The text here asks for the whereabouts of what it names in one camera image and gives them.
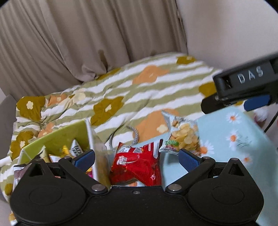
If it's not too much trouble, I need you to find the green cardboard box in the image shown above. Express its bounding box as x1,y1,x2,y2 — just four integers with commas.
17,118,112,190

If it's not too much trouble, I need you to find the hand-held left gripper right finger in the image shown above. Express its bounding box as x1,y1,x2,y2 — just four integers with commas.
165,149,244,194

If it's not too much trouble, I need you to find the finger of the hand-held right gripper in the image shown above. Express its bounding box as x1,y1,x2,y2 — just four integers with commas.
201,94,273,115

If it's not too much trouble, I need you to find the grey upholstered headboard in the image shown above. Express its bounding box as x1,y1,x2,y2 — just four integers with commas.
0,94,18,157

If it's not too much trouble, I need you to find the clear chips packet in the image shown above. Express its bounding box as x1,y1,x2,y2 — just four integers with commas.
158,110,200,156

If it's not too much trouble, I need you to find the grey white braided cord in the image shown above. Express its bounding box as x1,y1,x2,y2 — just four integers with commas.
109,125,140,151

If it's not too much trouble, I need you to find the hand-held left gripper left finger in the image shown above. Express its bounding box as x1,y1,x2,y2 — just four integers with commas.
26,150,109,195

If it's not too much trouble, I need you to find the black cable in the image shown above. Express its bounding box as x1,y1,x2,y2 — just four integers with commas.
263,112,278,133

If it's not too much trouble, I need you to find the green striped floral blanket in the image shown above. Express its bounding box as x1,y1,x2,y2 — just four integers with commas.
0,52,224,196

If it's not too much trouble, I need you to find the light blue daisy sheet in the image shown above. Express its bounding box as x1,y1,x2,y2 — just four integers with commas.
130,106,278,226

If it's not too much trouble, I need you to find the brown snack packet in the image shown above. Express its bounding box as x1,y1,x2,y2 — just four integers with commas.
13,164,30,192

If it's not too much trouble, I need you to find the black and white striped packet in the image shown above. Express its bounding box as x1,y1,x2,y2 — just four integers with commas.
69,139,85,158

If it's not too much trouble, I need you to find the red snack packet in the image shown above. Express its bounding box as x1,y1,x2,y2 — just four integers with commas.
110,139,164,187

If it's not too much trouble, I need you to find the beige curtain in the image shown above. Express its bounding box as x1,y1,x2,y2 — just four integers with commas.
0,0,188,96

